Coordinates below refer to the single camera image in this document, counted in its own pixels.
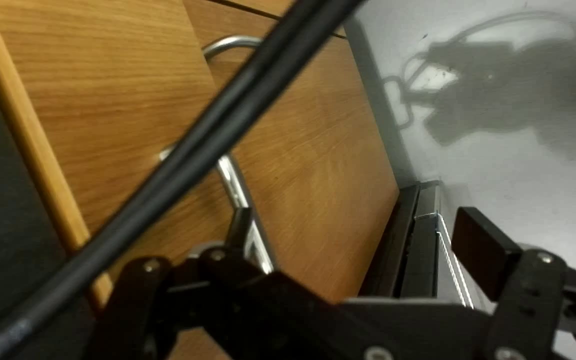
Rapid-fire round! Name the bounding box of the wooden drawer silver bar handle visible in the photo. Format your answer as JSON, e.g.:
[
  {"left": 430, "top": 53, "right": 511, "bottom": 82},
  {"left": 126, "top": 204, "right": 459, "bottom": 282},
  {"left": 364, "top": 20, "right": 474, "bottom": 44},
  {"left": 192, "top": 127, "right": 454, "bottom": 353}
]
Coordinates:
[{"left": 0, "top": 0, "right": 279, "bottom": 317}]

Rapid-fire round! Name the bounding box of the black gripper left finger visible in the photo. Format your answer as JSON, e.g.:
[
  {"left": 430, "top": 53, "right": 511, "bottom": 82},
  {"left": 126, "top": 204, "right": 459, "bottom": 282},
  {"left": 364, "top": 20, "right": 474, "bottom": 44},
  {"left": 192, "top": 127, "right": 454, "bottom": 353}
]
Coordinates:
[{"left": 87, "top": 204, "right": 396, "bottom": 360}]

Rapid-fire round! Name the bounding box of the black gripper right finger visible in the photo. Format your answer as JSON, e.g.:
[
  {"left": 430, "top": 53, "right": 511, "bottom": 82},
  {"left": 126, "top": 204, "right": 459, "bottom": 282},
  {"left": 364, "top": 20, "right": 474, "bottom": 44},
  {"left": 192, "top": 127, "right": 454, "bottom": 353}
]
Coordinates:
[{"left": 451, "top": 207, "right": 576, "bottom": 360}]

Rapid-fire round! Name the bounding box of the stainless steel gas stove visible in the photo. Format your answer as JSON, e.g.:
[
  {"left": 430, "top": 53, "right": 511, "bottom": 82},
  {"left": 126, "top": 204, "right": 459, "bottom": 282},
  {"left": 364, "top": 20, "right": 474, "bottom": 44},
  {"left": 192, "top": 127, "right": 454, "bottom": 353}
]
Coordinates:
[{"left": 358, "top": 180, "right": 498, "bottom": 317}]

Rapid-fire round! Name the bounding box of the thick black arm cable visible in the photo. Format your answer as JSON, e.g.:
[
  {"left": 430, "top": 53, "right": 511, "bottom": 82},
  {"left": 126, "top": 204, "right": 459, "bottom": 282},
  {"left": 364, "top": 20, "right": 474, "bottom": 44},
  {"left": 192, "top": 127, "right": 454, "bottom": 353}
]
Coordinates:
[{"left": 0, "top": 0, "right": 368, "bottom": 360}]

